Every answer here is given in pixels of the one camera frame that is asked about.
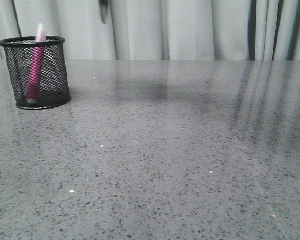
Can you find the pink pen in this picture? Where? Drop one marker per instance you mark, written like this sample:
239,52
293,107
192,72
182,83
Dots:
36,66

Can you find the grey orange scissors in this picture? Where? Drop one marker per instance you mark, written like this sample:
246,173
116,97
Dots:
104,8

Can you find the black mesh pen bin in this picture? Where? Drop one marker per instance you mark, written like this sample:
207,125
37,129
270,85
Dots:
54,88

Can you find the grey curtain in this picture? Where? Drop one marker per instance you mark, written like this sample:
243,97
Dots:
200,30

